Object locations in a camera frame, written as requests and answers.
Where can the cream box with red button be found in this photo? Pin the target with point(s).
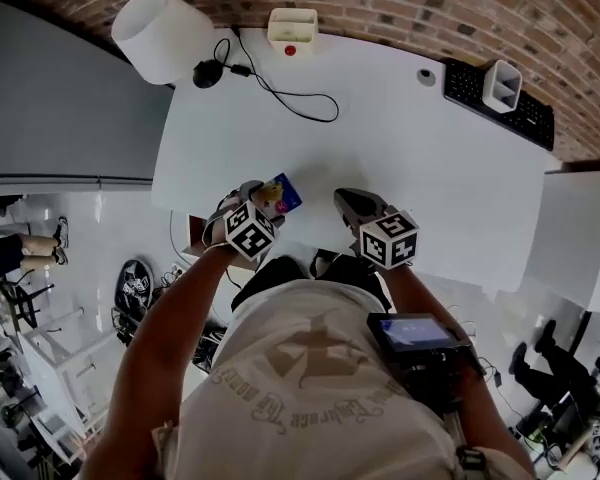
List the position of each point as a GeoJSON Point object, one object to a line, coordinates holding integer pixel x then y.
{"type": "Point", "coordinates": [292, 30]}

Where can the black round object on floor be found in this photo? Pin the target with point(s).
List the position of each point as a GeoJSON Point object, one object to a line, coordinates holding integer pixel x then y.
{"type": "Point", "coordinates": [136, 283]}

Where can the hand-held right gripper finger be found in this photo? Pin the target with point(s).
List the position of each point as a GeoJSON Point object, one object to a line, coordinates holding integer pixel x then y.
{"type": "Point", "coordinates": [349, 213]}
{"type": "Point", "coordinates": [367, 203]}

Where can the white pen holder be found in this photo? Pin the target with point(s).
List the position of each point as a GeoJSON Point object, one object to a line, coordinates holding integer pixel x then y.
{"type": "Point", "coordinates": [502, 85]}

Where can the white side table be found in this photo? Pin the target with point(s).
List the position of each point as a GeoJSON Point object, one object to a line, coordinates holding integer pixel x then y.
{"type": "Point", "coordinates": [60, 368]}

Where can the person's torso in white shirt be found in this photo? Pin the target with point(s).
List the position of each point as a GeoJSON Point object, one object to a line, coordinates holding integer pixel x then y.
{"type": "Point", "coordinates": [305, 393]}

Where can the white desk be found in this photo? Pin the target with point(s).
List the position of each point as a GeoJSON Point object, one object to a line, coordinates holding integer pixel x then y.
{"type": "Point", "coordinates": [405, 153]}

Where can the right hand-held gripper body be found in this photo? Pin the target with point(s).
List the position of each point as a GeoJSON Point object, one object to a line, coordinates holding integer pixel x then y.
{"type": "Point", "coordinates": [387, 240]}

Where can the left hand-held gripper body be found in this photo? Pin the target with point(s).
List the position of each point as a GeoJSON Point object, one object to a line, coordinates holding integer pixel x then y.
{"type": "Point", "coordinates": [250, 230]}

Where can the white table lamp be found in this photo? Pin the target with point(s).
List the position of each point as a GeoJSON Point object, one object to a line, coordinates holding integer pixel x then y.
{"type": "Point", "coordinates": [160, 33]}

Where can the person's left forearm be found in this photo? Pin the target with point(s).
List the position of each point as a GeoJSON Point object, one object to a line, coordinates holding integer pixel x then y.
{"type": "Point", "coordinates": [180, 318]}

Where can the person's right forearm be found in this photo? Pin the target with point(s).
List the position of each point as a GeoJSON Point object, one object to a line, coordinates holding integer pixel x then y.
{"type": "Point", "coordinates": [415, 293]}

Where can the person's legs in black shorts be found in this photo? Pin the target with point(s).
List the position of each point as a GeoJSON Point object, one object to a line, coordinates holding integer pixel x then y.
{"type": "Point", "coordinates": [275, 278]}

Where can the black chest-mounted screen device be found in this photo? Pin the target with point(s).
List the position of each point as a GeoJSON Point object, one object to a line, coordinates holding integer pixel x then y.
{"type": "Point", "coordinates": [415, 338]}

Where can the small colourful packet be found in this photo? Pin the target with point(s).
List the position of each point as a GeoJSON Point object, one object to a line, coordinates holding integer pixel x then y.
{"type": "Point", "coordinates": [285, 193]}

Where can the black keyboard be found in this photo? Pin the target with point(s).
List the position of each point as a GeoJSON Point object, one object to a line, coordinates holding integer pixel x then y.
{"type": "Point", "coordinates": [462, 85]}

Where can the wooden drawer with white front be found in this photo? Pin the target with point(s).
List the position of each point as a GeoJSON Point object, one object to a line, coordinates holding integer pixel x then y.
{"type": "Point", "coordinates": [196, 233]}

